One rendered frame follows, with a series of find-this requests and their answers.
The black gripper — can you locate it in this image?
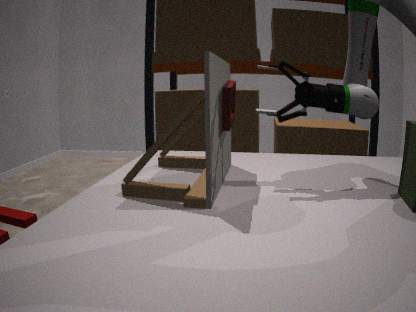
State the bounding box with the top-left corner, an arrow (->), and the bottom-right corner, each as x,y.
256,61 -> 328,122

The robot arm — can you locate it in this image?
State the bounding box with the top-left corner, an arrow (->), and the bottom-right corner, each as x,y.
325,0 -> 416,119

